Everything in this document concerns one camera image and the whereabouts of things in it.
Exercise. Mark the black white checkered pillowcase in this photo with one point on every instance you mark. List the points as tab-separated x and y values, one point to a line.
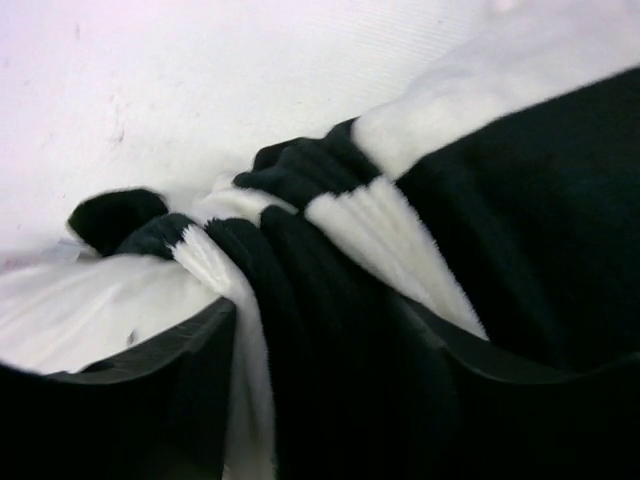
399	420

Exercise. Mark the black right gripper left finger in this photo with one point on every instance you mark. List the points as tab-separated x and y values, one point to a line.
156	411

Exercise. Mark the white pillow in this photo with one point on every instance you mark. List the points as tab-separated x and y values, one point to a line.
100	295

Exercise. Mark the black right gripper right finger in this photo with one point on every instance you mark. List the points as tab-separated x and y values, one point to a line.
524	420

